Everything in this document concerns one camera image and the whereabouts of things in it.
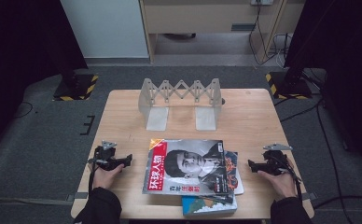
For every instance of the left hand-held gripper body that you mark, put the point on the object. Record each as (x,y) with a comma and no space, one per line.
(105,155)

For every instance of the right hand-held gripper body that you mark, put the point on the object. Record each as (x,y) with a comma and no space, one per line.
(274,160)

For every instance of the white picture book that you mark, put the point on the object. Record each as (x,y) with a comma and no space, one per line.
(240,183)

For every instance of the dark magazine orange artwork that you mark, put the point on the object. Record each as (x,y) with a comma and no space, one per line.
(232,174)

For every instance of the grey portrait magazine red stripe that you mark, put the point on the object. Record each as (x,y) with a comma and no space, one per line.
(185,168)

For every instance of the blue book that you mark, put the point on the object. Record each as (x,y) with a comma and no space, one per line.
(210,207)

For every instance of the grey metal expandable book rack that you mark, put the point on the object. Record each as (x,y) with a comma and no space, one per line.
(182,102)

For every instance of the person's left hand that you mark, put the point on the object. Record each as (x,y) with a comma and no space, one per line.
(106,179)

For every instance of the person's right hand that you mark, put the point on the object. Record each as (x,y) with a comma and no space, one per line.
(280,185)

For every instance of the black tape floor mark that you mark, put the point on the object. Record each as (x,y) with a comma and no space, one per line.
(88,125)

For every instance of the grey tape strip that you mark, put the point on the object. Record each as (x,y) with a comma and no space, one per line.
(76,196)
(309,196)

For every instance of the black stand with striped base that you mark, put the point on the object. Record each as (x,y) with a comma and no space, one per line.
(289,85)
(76,88)

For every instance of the white cabinet panel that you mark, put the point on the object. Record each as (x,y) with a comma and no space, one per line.
(107,28)

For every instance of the black curtain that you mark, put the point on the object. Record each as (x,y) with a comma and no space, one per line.
(347,46)
(20,56)

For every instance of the light wooden desk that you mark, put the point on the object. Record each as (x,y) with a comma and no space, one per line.
(201,17)

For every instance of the white power strip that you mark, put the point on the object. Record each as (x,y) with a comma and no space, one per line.
(261,2)

